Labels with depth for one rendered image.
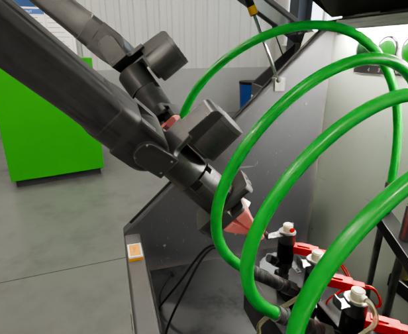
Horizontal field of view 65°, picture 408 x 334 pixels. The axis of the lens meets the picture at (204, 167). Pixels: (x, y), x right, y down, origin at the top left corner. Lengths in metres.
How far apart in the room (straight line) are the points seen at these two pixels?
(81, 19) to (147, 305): 0.54
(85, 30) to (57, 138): 3.13
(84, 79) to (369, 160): 0.63
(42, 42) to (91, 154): 3.51
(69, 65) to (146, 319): 0.43
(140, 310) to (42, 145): 3.25
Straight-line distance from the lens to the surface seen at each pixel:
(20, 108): 3.69
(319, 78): 0.39
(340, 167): 0.88
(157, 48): 0.61
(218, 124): 0.43
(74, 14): 0.70
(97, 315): 2.04
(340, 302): 0.43
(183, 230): 0.85
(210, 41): 7.36
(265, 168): 0.86
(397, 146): 0.63
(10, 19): 0.36
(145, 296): 0.65
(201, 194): 0.46
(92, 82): 0.37
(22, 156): 3.80
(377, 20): 0.76
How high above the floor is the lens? 1.38
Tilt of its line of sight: 20 degrees down
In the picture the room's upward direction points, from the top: straight up
